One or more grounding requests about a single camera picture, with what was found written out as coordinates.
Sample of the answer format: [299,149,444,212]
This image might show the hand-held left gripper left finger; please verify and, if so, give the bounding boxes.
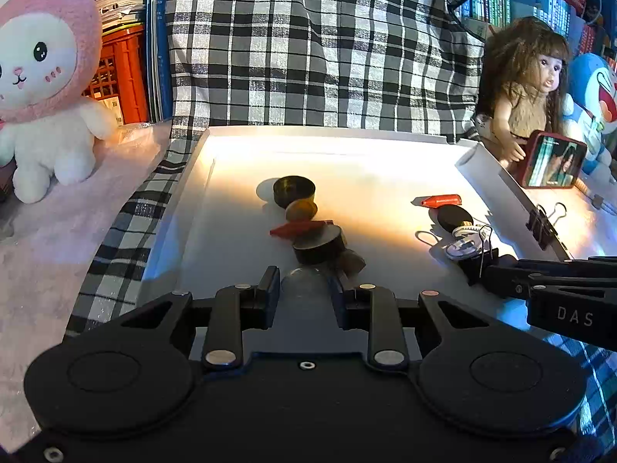
[115,265,281,372]

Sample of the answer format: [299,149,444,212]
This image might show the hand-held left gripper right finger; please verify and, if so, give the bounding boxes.
[330,274,497,372]

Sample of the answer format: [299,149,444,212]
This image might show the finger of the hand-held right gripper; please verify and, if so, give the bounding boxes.
[501,258,617,275]
[482,266,617,300]

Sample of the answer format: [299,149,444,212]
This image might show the clear plastic ball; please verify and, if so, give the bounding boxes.
[281,266,338,310]

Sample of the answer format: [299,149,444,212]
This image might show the brown walnut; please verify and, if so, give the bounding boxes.
[284,199,319,223]
[335,249,367,277]

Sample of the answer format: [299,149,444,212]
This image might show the black round disc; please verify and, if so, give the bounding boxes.
[292,226,349,265]
[272,175,316,207]
[436,205,475,232]

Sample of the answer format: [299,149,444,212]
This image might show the small white flower charm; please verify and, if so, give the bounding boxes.
[443,222,483,260]

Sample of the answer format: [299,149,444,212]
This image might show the large red cone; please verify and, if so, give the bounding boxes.
[269,219,334,239]

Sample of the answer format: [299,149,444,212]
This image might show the small red cone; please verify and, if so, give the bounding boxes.
[412,194,464,209]

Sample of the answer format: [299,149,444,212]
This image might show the white cardboard box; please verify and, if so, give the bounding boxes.
[145,125,572,329]

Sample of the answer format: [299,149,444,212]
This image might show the red cased smartphone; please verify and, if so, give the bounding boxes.
[518,130,588,189]

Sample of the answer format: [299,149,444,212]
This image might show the blue robot cat plush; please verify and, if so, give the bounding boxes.
[561,53,617,179]

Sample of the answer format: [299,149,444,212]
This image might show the brown haired doll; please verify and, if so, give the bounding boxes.
[475,15,572,169]

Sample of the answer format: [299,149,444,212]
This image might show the black white plaid cloth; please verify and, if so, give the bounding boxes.
[65,0,617,444]

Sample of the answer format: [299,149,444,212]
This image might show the red plastic crate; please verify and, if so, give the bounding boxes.
[82,26,150,126]

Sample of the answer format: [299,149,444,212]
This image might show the upright blue books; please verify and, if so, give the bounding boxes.
[145,0,203,123]

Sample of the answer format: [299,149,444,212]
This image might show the pink white bunny plush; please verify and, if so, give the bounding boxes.
[0,0,119,204]

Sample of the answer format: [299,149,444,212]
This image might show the cable with brown plug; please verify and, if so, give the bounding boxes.
[576,183,617,215]

